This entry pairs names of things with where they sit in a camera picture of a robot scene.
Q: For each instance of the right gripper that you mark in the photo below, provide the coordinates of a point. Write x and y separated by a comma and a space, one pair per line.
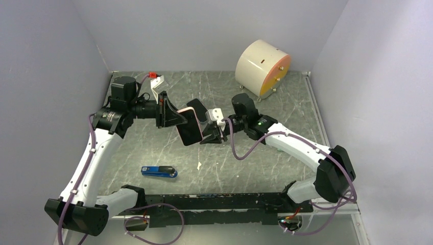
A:
215, 135

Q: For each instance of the dark blue-edged phone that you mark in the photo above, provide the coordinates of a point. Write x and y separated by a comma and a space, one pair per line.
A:
200, 110

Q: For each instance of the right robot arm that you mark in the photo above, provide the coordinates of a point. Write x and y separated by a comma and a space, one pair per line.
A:
334, 172

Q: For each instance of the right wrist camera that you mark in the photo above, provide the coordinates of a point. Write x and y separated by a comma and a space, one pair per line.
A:
215, 116

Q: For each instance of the cream cylindrical drawer box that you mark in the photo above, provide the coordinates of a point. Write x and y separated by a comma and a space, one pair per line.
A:
261, 68

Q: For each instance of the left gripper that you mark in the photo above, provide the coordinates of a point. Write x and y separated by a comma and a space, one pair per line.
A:
166, 115

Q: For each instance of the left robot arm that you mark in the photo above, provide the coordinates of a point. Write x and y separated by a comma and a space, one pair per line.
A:
79, 207

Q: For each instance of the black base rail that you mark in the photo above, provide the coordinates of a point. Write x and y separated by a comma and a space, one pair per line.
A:
230, 208

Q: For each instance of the blue black stapler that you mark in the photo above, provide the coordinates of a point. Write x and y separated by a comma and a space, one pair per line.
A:
159, 171

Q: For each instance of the black phone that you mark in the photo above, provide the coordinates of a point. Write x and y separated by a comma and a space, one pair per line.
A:
189, 130

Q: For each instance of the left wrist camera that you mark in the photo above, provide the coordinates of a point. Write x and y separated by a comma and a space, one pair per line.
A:
158, 85

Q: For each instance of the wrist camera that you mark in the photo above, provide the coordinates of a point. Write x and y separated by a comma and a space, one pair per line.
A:
215, 116
158, 85

